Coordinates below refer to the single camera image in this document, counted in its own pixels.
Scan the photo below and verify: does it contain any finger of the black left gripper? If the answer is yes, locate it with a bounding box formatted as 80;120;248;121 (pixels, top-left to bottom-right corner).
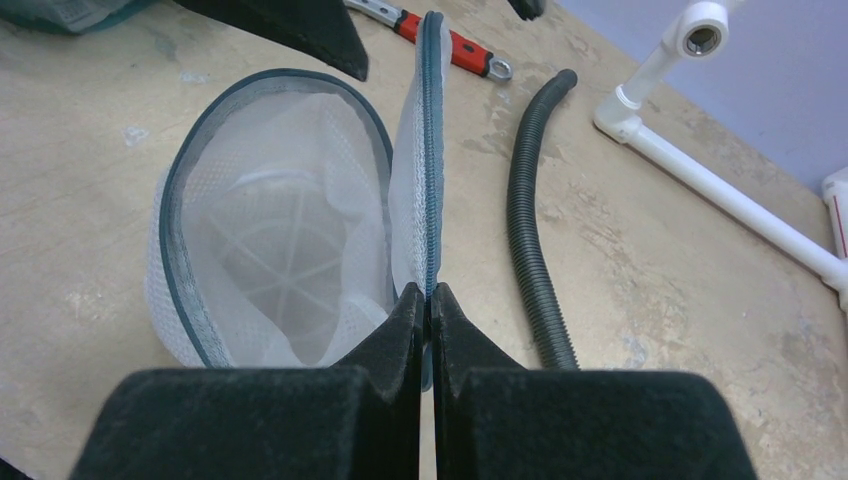
178;0;369;82

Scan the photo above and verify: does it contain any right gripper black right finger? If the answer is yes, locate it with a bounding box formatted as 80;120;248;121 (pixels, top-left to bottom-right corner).
430;284;756;479

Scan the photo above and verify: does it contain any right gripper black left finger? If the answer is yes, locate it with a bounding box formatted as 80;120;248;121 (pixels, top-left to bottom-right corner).
71;284;424;479

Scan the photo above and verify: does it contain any white mesh laundry bag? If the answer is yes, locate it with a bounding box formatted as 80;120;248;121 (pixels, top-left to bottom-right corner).
145;11;453;368

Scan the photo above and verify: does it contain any teal plastic bin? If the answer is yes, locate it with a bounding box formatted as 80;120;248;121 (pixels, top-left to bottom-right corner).
1;0;153;35

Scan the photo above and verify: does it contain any black corrugated hose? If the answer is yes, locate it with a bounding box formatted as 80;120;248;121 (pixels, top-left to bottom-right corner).
506;68;581;372

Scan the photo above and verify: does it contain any red handled adjustable wrench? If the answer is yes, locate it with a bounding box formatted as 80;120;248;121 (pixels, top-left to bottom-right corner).
344;0;515;83

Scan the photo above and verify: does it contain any white PVC pipe frame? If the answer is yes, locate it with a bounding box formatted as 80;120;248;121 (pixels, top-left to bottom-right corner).
592;0;848;313

